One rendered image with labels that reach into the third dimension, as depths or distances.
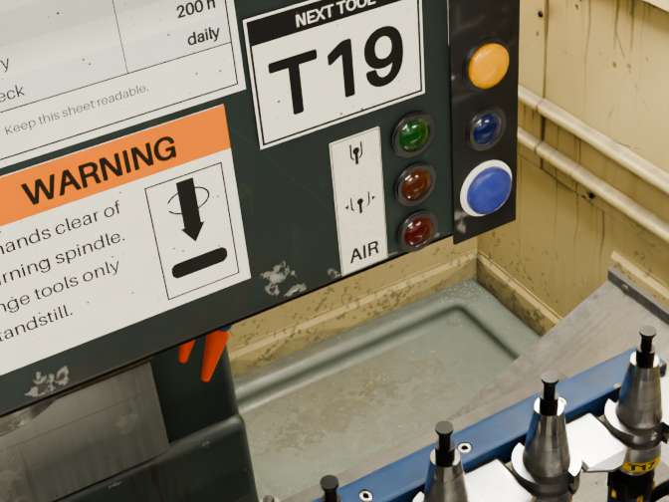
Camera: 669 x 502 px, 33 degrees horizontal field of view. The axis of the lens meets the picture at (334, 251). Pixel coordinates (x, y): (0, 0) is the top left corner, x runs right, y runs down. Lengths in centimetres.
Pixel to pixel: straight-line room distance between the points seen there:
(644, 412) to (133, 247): 64
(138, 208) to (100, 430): 96
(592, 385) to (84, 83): 73
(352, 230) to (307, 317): 147
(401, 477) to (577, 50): 91
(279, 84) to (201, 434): 110
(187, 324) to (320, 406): 146
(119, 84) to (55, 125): 3
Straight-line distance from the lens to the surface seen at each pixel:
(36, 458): 149
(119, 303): 58
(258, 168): 57
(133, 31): 51
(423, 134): 61
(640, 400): 108
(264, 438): 201
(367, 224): 62
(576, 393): 112
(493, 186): 65
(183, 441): 161
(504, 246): 215
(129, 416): 150
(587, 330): 184
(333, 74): 57
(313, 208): 60
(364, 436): 199
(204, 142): 55
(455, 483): 98
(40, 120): 51
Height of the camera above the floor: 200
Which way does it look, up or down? 36 degrees down
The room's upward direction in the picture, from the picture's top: 6 degrees counter-clockwise
